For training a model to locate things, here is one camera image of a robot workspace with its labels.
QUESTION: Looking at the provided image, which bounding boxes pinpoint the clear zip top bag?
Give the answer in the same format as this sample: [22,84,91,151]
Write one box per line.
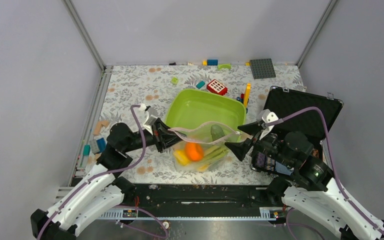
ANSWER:
[169,121,241,173]

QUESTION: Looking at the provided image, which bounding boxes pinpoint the teal small brick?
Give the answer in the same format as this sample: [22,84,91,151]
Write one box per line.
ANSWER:
[196,81,206,89]

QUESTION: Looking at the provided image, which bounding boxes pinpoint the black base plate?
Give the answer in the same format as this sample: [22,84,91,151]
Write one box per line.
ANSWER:
[113,177,285,219]

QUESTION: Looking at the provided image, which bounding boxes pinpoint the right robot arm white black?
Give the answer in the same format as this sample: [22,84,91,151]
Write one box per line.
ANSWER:
[225,127,384,240]

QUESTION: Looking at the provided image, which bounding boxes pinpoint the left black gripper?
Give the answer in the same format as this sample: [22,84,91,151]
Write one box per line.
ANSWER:
[123,117,187,153]

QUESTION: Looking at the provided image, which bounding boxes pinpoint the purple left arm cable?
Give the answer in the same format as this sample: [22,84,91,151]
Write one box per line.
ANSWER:
[36,104,147,240]

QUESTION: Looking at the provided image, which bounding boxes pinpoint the green arch brick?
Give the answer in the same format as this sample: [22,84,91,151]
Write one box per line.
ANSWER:
[217,63,232,71]

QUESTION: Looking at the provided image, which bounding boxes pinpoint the black poker chip case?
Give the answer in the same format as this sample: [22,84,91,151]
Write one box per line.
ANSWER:
[250,86,344,176]

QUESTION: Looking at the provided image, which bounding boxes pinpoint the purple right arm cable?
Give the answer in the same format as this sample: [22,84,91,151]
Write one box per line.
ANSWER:
[263,106,384,240]

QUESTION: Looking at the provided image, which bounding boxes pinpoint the tan curved wooden piece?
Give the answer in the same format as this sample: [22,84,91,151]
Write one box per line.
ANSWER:
[92,120,110,136]

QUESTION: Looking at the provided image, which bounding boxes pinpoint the blue yellow brick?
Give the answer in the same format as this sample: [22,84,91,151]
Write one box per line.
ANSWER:
[202,59,219,66]

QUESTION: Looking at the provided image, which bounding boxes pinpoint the green plastic tray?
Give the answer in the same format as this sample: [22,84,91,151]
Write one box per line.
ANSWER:
[165,89,246,130]

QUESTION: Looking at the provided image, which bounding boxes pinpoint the teal brick at edge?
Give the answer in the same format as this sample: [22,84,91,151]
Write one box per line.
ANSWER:
[82,144,91,156]

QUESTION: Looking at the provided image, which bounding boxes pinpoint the floral table mat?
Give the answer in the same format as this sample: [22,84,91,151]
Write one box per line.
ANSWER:
[97,65,307,185]

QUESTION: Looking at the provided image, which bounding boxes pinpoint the white green toy leek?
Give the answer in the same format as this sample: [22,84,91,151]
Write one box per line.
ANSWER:
[201,145,229,164]

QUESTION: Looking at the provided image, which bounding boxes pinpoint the yellow blue brick tower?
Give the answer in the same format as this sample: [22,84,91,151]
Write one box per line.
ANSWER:
[236,83,251,108]

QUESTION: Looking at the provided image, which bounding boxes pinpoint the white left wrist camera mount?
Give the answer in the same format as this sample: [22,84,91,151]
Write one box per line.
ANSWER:
[139,103,159,135]

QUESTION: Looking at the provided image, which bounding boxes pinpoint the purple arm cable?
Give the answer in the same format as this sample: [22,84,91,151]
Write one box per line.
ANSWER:
[263,106,384,240]
[36,104,147,240]

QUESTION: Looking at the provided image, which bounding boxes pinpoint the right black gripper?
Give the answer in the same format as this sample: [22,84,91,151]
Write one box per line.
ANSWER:
[224,119,295,168]

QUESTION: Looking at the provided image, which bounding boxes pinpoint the grey brick baseplate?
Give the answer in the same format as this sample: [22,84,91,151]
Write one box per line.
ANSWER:
[249,58,276,79]

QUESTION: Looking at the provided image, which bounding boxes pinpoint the red white window brick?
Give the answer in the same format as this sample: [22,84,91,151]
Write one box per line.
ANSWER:
[206,79,228,96]

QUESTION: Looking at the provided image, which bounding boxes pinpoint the blue grey brick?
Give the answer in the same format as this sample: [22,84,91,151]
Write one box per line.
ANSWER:
[88,137,106,154]

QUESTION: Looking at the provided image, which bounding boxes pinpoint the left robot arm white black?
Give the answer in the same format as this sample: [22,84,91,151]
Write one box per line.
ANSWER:
[30,118,182,240]

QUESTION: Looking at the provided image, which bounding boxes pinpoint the orange toy fruit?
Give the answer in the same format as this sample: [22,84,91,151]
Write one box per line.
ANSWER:
[184,142,204,162]

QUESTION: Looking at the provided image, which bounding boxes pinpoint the small green brick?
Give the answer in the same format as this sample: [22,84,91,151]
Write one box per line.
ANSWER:
[170,77,179,85]

